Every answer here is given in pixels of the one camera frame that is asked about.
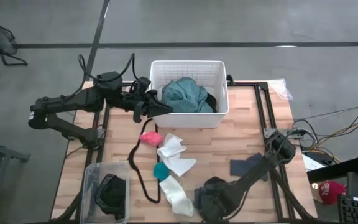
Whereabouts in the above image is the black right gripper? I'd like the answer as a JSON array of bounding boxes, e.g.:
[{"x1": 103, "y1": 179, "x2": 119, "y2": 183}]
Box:
[{"x1": 194, "y1": 182, "x2": 241, "y2": 220}]

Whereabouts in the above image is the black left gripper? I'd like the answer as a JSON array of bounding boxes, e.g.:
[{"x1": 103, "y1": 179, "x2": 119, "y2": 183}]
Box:
[{"x1": 128, "y1": 77, "x2": 174, "y2": 123}]

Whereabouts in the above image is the small black cloth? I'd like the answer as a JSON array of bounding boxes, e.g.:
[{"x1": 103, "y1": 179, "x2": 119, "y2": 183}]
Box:
[{"x1": 202, "y1": 176, "x2": 228, "y2": 187}]

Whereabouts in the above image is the teal polka dot cloth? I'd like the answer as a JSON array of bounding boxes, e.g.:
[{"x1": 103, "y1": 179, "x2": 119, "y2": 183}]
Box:
[{"x1": 160, "y1": 77, "x2": 214, "y2": 114}]

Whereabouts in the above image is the hot pink sock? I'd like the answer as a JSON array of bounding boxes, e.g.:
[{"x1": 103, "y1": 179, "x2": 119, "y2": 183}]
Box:
[{"x1": 139, "y1": 130, "x2": 163, "y2": 147}]

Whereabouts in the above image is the white ribbed sock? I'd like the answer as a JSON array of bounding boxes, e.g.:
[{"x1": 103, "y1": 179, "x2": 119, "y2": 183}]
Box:
[{"x1": 159, "y1": 174, "x2": 195, "y2": 218}]

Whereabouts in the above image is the navy blue cloth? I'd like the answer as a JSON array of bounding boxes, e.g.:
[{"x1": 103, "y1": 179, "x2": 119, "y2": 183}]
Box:
[{"x1": 230, "y1": 152, "x2": 269, "y2": 182}]

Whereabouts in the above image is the white cloth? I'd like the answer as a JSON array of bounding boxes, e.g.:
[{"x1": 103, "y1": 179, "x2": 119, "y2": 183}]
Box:
[
  {"x1": 165, "y1": 155, "x2": 198, "y2": 177},
  {"x1": 157, "y1": 133, "x2": 188, "y2": 159}
]

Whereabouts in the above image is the large black garment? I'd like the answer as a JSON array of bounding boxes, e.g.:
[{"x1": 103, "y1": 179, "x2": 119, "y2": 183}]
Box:
[{"x1": 205, "y1": 92, "x2": 219, "y2": 113}]

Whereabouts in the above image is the small teal sock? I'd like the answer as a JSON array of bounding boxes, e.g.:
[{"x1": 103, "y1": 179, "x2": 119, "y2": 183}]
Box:
[{"x1": 153, "y1": 161, "x2": 170, "y2": 182}]

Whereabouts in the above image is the black knit cloth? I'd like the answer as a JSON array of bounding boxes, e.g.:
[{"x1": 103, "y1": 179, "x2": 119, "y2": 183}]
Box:
[{"x1": 94, "y1": 173, "x2": 127, "y2": 220}]

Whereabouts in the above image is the white plastic laundry basket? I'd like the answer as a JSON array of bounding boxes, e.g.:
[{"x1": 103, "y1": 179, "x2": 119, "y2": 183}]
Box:
[{"x1": 149, "y1": 60, "x2": 229, "y2": 129}]

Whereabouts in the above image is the black velvet clothes hanger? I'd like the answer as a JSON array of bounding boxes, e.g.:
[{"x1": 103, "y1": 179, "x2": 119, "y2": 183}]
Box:
[{"x1": 127, "y1": 118, "x2": 162, "y2": 205}]

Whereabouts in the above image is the white paper sheet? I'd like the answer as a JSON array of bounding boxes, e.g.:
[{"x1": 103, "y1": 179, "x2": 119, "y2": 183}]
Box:
[{"x1": 301, "y1": 154, "x2": 326, "y2": 172}]

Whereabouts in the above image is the large clear plastic bin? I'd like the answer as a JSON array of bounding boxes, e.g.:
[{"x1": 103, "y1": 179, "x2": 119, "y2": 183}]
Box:
[{"x1": 79, "y1": 161, "x2": 132, "y2": 224}]

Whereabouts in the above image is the red cap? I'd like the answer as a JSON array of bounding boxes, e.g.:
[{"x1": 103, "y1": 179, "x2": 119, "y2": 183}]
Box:
[{"x1": 318, "y1": 180, "x2": 347, "y2": 206}]

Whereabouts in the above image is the black desk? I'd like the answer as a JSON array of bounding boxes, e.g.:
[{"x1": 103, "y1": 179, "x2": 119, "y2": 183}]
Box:
[{"x1": 306, "y1": 157, "x2": 358, "y2": 184}]

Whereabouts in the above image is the clear plastic bag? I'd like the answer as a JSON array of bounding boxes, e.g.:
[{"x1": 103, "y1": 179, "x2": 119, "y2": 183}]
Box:
[{"x1": 267, "y1": 78, "x2": 294, "y2": 102}]

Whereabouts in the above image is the black keyboard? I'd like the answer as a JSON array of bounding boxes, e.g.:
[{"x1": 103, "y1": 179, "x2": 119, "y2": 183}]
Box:
[{"x1": 337, "y1": 194, "x2": 358, "y2": 224}]

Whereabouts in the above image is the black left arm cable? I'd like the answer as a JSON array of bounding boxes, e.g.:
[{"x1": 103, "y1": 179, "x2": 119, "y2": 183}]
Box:
[{"x1": 78, "y1": 52, "x2": 136, "y2": 94}]

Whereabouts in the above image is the black metal table frame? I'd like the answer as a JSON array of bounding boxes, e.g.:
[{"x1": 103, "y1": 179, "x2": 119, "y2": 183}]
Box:
[{"x1": 50, "y1": 74, "x2": 318, "y2": 224}]

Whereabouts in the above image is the grey cable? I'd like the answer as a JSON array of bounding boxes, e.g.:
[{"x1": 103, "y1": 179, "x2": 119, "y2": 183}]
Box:
[{"x1": 293, "y1": 106, "x2": 358, "y2": 123}]

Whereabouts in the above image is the yellow cable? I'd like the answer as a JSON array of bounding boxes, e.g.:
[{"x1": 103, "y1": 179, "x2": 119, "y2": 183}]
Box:
[{"x1": 303, "y1": 120, "x2": 358, "y2": 164}]

